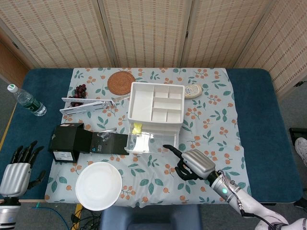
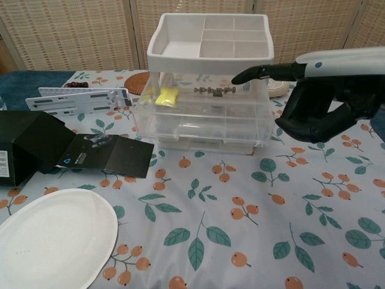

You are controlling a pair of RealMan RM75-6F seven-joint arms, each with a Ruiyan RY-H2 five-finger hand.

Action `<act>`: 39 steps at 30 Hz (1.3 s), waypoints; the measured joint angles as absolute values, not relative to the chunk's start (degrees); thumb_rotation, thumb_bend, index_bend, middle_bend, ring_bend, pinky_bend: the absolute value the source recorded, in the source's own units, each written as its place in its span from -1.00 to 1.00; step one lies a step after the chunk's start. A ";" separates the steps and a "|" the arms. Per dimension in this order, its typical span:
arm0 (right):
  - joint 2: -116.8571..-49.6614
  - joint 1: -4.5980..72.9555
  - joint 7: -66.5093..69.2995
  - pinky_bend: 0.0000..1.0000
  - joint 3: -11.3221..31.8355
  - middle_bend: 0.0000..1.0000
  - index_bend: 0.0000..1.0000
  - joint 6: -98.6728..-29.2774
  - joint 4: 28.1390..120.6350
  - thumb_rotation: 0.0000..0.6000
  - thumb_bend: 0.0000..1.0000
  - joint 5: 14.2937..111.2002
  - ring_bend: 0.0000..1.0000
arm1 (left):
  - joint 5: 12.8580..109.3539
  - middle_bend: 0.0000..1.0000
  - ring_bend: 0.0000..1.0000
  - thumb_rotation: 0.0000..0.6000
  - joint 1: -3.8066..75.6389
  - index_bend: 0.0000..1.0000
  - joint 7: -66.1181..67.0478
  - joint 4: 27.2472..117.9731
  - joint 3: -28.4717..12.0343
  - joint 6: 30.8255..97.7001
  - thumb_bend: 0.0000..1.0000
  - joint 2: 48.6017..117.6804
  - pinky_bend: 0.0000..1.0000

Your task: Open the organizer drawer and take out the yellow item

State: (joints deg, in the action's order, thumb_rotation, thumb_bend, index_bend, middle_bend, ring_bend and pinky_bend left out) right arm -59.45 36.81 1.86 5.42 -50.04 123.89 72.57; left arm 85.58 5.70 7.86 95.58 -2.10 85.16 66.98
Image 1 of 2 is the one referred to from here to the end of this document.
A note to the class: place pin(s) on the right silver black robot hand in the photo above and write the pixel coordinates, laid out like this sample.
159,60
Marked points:
199,163

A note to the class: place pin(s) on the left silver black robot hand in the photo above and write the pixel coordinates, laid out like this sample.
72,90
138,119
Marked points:
14,177

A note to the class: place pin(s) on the yellow small object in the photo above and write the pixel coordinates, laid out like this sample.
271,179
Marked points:
136,129

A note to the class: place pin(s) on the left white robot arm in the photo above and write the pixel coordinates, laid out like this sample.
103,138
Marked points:
7,213

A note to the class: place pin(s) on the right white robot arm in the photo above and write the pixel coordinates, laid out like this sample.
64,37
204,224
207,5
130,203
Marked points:
251,206

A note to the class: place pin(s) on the white drawer organizer box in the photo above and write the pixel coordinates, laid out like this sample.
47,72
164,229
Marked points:
141,103

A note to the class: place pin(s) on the floral print tablecloth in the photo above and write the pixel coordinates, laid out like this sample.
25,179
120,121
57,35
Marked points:
156,182

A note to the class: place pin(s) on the black cardboard box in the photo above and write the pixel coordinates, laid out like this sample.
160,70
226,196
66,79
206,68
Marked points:
69,141

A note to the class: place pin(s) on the blue padded seat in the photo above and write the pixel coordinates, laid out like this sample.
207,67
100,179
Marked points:
148,218

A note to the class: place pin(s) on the clear plastic water bottle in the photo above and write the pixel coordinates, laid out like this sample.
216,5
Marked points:
28,101

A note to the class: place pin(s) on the blue table cover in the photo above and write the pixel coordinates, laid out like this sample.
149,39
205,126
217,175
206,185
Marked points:
263,119

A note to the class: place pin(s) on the white round plate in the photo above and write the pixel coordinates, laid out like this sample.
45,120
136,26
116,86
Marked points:
98,187

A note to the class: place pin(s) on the silver metal spoon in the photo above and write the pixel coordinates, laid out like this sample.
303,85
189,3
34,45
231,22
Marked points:
109,130

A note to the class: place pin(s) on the silver metal tongs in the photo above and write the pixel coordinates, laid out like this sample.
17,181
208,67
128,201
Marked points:
120,98

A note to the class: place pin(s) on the black floor object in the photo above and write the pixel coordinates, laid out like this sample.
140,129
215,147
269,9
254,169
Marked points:
297,134

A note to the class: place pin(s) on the white sneaker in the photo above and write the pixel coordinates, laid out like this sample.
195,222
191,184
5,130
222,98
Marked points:
301,151

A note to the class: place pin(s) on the dark red grapes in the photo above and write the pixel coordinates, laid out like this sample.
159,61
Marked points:
81,90

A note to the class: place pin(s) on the brown woven round coaster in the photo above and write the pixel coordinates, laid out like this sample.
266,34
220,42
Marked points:
120,83

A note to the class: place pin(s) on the brown wooden door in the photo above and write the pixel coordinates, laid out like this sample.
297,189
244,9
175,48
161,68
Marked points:
10,62

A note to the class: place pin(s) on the bamboo folding screen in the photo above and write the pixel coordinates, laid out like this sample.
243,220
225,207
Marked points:
148,31

